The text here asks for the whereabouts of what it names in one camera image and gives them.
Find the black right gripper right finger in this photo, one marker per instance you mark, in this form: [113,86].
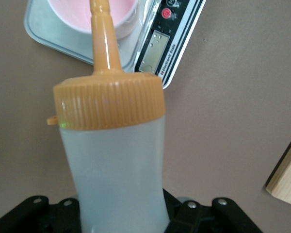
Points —
[208,221]

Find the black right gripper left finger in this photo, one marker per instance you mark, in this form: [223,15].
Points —
[26,218]

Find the translucent squeeze bottle orange cap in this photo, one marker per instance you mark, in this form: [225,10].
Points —
[111,157]

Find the pink plastic cup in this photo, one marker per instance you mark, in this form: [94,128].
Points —
[70,14]

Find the brown table cover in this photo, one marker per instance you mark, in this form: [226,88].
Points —
[232,97]

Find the silver digital kitchen scale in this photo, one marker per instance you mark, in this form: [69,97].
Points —
[160,48]

